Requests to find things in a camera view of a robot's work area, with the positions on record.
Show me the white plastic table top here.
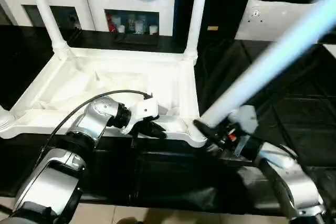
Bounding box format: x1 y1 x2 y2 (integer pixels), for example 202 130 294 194
0 48 208 148

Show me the black work mat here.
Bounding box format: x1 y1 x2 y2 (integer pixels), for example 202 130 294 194
0 25 336 217

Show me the white plastic bag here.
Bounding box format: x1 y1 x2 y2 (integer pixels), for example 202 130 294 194
234 0 336 44

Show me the flat white board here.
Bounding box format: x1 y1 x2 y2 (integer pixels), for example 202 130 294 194
323 43 336 59

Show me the white cabinet with glass doors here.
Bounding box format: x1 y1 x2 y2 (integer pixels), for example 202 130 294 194
0 0 177 38

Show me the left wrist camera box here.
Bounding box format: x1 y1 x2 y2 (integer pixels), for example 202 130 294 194
122 98 159 135

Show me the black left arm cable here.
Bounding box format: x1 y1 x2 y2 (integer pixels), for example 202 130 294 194
39 90 153 156

